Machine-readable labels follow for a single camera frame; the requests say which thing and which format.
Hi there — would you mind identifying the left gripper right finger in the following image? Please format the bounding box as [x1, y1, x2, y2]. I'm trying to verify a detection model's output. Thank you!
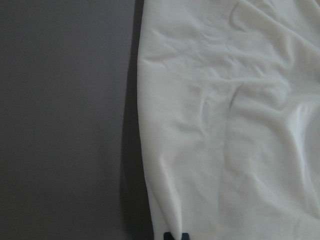
[181, 232, 189, 240]

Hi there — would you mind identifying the cream long sleeve shirt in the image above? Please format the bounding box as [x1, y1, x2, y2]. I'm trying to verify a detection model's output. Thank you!
[137, 0, 320, 240]

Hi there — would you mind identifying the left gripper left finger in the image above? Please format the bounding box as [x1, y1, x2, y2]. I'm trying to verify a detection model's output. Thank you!
[163, 232, 175, 240]

